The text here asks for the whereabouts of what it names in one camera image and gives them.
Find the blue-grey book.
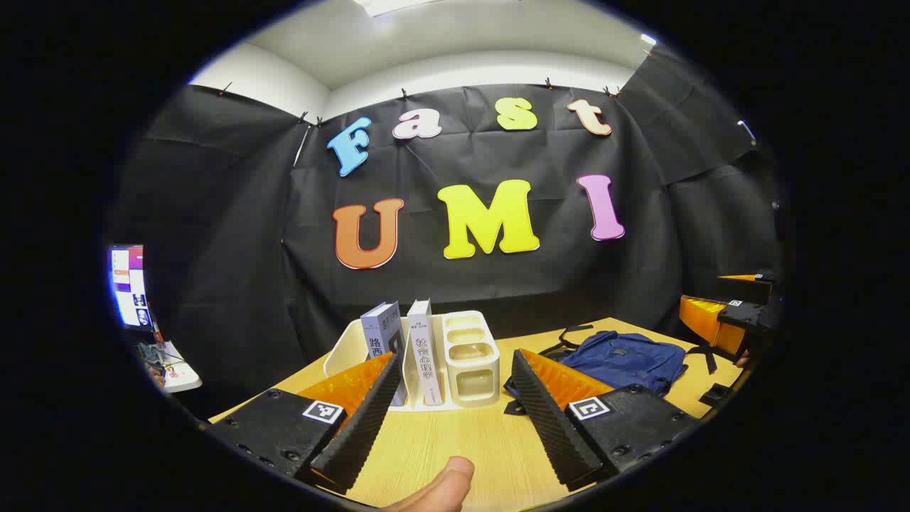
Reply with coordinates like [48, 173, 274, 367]
[360, 302, 408, 407]

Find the black backdrop cloth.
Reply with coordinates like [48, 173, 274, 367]
[117, 43, 783, 406]

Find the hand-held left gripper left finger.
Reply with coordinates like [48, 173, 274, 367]
[205, 352, 404, 494]

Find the blue schoolbag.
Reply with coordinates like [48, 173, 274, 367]
[503, 325, 733, 415]

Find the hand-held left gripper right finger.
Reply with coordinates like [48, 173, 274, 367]
[510, 348, 700, 492]

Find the white side table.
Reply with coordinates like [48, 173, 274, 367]
[146, 341, 203, 394]

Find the computer monitor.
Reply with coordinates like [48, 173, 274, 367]
[108, 245, 154, 329]

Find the ceiling light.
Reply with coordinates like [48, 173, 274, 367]
[353, 0, 441, 16]

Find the white plastic bookshelf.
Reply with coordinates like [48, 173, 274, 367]
[323, 310, 501, 412]

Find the white book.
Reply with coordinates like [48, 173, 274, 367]
[407, 299, 445, 407]

